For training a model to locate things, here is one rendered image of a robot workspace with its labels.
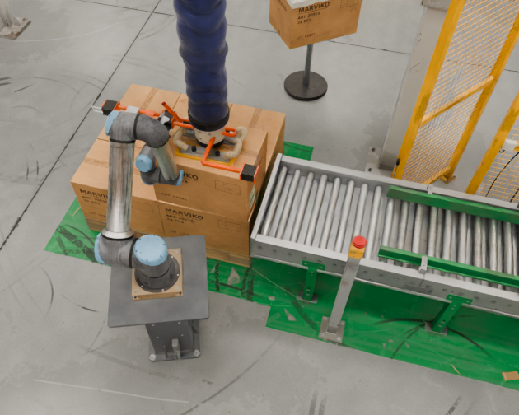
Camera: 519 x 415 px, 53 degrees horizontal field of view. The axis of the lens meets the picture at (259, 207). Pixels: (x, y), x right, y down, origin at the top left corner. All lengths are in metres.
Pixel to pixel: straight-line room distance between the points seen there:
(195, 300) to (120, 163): 0.80
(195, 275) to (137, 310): 0.34
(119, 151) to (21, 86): 2.94
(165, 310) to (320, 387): 1.15
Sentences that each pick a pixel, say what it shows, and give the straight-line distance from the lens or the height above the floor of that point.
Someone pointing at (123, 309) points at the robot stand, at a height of 0.75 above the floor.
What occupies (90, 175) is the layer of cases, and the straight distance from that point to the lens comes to 3.58.
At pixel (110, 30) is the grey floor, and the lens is 5.72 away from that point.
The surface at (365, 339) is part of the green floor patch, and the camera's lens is 3.51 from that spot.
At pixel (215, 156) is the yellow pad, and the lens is 2.97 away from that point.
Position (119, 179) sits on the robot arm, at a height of 1.33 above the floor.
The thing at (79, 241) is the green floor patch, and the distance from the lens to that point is 3.96.
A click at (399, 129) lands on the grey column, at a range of 3.99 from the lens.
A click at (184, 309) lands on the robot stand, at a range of 2.70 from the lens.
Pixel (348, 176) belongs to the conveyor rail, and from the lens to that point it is 3.45.
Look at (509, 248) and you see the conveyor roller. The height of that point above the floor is 0.55.
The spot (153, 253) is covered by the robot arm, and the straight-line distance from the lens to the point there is 2.50.
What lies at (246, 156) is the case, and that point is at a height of 0.94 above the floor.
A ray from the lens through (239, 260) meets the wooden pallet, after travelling 3.62.
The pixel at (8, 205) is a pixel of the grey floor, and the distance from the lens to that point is 4.34.
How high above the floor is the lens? 3.16
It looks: 53 degrees down
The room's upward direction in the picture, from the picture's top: 2 degrees clockwise
